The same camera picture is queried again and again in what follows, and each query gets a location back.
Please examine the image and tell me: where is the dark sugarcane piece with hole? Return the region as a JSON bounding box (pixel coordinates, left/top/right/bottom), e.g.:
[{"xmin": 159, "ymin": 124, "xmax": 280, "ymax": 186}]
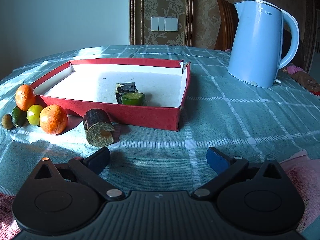
[{"xmin": 83, "ymin": 108, "xmax": 114, "ymax": 147}]

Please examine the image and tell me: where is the orange tangerine front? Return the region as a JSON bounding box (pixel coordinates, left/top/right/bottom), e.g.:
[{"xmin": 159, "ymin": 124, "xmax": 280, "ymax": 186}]
[{"xmin": 40, "ymin": 105, "xmax": 68, "ymax": 135}]

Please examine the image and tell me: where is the teal plaid tablecloth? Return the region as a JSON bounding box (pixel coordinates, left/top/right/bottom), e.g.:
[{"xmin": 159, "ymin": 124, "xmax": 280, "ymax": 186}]
[{"xmin": 0, "ymin": 44, "xmax": 320, "ymax": 240}]

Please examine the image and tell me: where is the pink cloth right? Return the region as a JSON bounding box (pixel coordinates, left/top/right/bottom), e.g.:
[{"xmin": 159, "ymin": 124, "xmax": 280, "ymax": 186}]
[{"xmin": 280, "ymin": 150, "xmax": 319, "ymax": 232}]

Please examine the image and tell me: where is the green round fruit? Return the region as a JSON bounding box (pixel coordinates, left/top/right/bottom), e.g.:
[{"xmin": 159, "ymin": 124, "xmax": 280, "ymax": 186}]
[{"xmin": 27, "ymin": 105, "xmax": 43, "ymax": 126}]

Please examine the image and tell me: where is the red cardboard tray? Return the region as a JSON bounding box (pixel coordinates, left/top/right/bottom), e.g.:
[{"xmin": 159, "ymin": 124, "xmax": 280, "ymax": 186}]
[{"xmin": 31, "ymin": 58, "xmax": 191, "ymax": 131}]

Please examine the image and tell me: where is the green sugarcane piece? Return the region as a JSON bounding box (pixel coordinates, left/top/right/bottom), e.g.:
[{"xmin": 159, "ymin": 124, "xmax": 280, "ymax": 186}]
[{"xmin": 121, "ymin": 92, "xmax": 146, "ymax": 106}]

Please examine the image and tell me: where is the dark green small fruit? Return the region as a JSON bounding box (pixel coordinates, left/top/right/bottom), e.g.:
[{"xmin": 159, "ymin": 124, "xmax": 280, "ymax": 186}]
[{"xmin": 11, "ymin": 106, "xmax": 27, "ymax": 127}]

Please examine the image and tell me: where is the brown kiwi fruit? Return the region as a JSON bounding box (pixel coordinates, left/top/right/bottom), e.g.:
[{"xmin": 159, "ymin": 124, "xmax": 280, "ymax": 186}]
[{"xmin": 2, "ymin": 114, "xmax": 14, "ymax": 129}]

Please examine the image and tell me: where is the orange tangerine near tray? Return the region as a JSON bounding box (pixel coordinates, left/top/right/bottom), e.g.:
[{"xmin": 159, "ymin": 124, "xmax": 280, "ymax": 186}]
[{"xmin": 15, "ymin": 85, "xmax": 36, "ymax": 112}]

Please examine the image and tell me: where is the pink red towel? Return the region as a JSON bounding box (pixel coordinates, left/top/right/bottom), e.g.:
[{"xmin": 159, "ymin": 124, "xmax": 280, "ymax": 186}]
[{"xmin": 0, "ymin": 193, "xmax": 20, "ymax": 240}]

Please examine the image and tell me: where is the colourful clothes pile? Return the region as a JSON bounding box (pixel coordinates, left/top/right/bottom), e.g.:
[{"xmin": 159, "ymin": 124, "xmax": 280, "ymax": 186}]
[{"xmin": 281, "ymin": 64, "xmax": 320, "ymax": 96}]

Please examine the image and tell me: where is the light blue electric kettle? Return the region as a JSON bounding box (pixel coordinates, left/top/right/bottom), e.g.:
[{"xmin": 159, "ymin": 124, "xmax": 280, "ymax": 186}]
[{"xmin": 228, "ymin": 0, "xmax": 300, "ymax": 88}]

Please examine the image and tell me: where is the wooden chair back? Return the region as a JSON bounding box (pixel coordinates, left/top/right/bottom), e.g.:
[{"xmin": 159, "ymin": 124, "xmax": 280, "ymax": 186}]
[{"xmin": 214, "ymin": 0, "xmax": 239, "ymax": 50}]

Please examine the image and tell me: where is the white wall switch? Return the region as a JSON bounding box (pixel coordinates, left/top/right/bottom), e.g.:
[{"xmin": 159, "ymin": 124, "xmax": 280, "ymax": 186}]
[{"xmin": 151, "ymin": 17, "xmax": 178, "ymax": 31}]

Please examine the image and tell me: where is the ornate framed wall panel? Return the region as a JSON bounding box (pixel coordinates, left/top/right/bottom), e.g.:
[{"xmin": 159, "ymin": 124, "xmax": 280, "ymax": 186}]
[{"xmin": 130, "ymin": 0, "xmax": 194, "ymax": 46}]

